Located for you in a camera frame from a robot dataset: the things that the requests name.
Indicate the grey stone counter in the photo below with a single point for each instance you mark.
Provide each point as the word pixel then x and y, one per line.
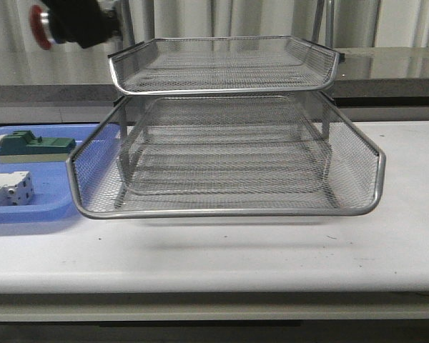
pixel 372 84

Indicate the mesh tray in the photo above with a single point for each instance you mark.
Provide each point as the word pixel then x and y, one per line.
pixel 353 185
pixel 234 64
pixel 196 169

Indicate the grey metal rack frame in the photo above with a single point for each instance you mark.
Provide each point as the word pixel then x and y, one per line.
pixel 226 124

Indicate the red emergency push button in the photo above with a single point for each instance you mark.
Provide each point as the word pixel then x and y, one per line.
pixel 39 28

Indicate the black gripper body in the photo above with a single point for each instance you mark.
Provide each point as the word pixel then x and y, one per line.
pixel 86 23

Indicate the blue plastic tray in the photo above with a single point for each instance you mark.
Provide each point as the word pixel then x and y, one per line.
pixel 52 196

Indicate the green knife switch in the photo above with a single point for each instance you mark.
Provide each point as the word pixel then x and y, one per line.
pixel 23 146

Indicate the white circuit breaker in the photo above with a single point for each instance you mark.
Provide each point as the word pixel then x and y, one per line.
pixel 16 188

